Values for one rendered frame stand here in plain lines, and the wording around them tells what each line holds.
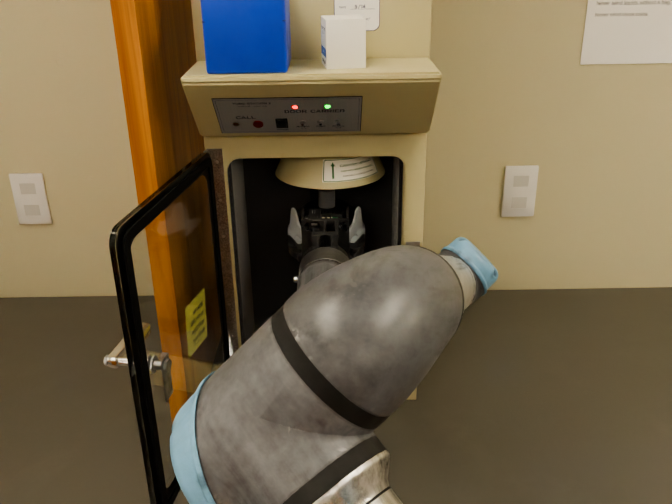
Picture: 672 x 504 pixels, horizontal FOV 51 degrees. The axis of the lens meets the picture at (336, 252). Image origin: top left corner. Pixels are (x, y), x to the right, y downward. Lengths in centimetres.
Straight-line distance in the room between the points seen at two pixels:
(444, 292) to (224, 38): 48
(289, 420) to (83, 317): 111
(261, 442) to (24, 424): 82
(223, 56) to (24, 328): 86
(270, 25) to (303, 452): 55
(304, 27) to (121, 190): 71
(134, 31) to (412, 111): 36
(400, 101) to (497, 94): 58
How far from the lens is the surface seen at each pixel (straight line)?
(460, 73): 146
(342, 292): 49
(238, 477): 52
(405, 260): 53
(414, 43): 100
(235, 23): 89
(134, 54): 94
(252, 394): 51
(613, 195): 162
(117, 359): 89
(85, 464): 117
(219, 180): 105
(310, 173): 106
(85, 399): 131
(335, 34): 91
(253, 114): 95
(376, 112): 95
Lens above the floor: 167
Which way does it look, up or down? 24 degrees down
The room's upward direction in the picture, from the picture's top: 1 degrees counter-clockwise
